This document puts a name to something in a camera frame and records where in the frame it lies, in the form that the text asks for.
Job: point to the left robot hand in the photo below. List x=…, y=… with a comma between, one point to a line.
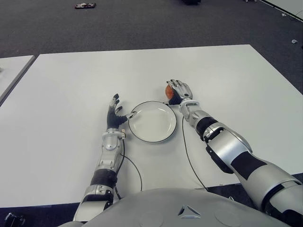
x=113, y=119

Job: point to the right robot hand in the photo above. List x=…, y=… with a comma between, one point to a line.
x=183, y=91

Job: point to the red yellow apple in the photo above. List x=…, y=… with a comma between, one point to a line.
x=168, y=93

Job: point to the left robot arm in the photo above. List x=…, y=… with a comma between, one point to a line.
x=110, y=143

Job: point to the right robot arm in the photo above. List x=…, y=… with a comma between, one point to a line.
x=227, y=146

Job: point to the white plate black rim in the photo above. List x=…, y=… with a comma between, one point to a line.
x=154, y=125

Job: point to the grey robot torso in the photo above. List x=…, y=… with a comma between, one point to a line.
x=165, y=209

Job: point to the white side table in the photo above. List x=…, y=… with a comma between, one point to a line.
x=14, y=68

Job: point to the red black floor item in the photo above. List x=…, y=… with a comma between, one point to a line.
x=85, y=5

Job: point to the black device beside torso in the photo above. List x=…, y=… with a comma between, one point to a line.
x=13, y=221

